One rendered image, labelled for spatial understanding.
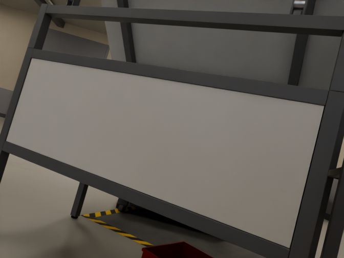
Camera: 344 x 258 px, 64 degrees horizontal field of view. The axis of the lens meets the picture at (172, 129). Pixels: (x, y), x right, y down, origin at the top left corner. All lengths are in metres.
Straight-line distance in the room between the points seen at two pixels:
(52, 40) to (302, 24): 9.56
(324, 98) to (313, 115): 0.05
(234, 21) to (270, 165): 0.43
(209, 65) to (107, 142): 0.69
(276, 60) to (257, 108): 0.56
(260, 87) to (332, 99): 0.17
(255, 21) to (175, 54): 0.67
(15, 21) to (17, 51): 1.02
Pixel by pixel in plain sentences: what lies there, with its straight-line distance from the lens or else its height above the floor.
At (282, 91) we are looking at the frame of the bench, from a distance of 0.79.
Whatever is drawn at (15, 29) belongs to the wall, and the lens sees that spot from 10.78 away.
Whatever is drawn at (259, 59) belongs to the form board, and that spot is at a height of 1.04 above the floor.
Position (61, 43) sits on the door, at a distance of 10.02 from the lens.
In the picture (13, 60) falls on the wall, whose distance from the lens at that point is 10.50.
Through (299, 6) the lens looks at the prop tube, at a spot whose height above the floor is 1.02.
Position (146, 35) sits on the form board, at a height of 1.09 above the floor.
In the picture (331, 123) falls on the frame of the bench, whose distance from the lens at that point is 0.77.
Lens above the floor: 0.56
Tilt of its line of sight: 3 degrees up
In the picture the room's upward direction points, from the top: 16 degrees clockwise
